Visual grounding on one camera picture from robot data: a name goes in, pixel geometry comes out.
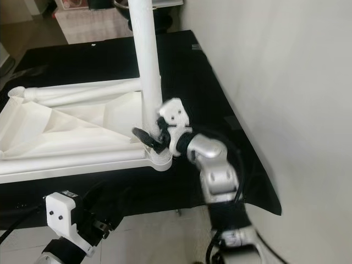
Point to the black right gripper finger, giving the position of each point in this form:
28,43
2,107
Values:
148,139

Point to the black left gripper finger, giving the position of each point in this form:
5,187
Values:
115,204
93,191

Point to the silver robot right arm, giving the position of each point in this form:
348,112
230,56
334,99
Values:
217,176

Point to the white plastic children table top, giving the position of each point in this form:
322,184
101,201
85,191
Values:
77,126

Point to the black tablecloth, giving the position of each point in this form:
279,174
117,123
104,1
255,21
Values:
121,187

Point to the small grey tape patch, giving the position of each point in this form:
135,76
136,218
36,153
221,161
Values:
197,47

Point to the black round basin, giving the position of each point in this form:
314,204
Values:
165,22

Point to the grey plastic storage box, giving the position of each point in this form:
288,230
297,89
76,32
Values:
168,3

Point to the long shiny tape strip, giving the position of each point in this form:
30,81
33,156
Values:
27,72

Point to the dark bag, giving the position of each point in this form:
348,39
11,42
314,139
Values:
102,4

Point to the red printed box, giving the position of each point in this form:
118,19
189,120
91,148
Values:
71,4

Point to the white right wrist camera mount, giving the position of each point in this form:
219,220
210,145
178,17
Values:
176,113

